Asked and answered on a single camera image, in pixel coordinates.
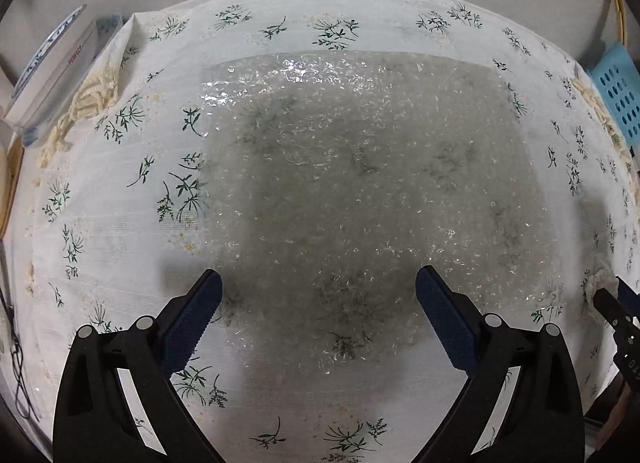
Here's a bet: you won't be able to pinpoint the person's right hand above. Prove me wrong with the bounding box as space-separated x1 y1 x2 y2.
602 385 634 449

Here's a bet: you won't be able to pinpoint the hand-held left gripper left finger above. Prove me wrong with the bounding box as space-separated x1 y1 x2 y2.
52 269 226 463

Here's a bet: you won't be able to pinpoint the plain white bowl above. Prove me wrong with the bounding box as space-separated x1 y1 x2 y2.
2 18 102 130

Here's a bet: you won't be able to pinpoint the round wooden coaster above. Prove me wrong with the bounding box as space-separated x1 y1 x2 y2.
0 143 26 239

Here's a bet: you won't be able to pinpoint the wooden chopstick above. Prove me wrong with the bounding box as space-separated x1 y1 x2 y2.
614 0 629 44
607 0 623 44

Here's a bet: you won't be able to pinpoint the stacked blue pattern bowls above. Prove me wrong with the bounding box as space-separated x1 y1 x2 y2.
20 14 124 148

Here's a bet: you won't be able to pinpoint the clear bubble wrap sheet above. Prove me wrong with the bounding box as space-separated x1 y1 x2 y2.
197 50 571 384

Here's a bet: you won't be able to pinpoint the blue utensil holder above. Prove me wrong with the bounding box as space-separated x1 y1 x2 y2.
587 40 640 148

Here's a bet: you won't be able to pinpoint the black cable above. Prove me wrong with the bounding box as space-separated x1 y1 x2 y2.
0 263 42 419

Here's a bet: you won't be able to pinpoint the blue patterned bowl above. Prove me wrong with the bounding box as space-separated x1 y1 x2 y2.
12 4 88 100

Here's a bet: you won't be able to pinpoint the white floral tablecloth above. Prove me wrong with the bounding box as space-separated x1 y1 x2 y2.
12 0 640 463

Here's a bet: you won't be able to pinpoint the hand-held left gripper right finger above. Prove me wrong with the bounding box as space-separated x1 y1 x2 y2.
416 265 586 463

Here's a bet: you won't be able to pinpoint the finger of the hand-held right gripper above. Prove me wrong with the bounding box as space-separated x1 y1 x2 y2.
593 287 636 334
615 275 640 317

